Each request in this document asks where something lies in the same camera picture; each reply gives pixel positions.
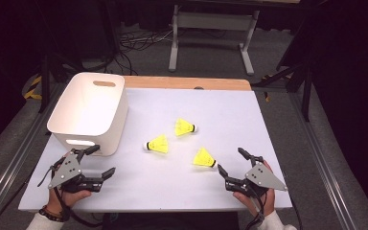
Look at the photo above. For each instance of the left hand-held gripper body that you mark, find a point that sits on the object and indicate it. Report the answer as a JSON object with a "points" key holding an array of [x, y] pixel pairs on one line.
{"points": [[65, 172]]}

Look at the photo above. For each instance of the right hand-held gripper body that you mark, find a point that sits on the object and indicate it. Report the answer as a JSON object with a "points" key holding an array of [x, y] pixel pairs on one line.
{"points": [[262, 177]]}

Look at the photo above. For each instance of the yellow shuttlecock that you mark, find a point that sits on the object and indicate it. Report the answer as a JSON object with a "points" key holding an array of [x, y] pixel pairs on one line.
{"points": [[182, 127], [159, 144], [202, 158]]}

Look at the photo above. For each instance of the white plastic storage bin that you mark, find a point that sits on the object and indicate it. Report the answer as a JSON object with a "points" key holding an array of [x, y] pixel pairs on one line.
{"points": [[89, 108]]}

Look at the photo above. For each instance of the person's left hand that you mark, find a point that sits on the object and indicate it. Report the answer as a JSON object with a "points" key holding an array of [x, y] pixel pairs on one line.
{"points": [[60, 199]]}

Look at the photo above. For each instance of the person's right hand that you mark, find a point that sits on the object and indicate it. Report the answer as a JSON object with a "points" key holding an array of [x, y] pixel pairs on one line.
{"points": [[255, 206]]}

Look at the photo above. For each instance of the white table sheet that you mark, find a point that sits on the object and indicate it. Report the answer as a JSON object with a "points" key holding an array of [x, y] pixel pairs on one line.
{"points": [[179, 188]]}

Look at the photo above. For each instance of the black metal stand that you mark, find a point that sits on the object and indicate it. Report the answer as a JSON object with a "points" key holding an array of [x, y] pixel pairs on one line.
{"points": [[306, 96], [45, 83]]}

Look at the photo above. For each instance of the dark table grommet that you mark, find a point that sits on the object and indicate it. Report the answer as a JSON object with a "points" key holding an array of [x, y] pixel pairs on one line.
{"points": [[198, 87]]}

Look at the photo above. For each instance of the yellow black hazard tape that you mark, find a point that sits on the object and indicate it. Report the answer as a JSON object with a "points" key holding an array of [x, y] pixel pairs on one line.
{"points": [[33, 87]]}

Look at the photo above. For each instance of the wooden table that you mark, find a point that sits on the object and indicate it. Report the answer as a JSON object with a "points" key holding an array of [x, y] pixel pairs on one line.
{"points": [[179, 82]]}

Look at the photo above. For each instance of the aluminium floor rail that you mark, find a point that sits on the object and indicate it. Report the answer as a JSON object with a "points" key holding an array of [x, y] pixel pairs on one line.
{"points": [[321, 159], [19, 156]]}

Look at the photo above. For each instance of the grey metal desk frame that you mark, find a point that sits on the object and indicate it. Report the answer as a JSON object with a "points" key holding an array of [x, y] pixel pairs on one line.
{"points": [[214, 21]]}

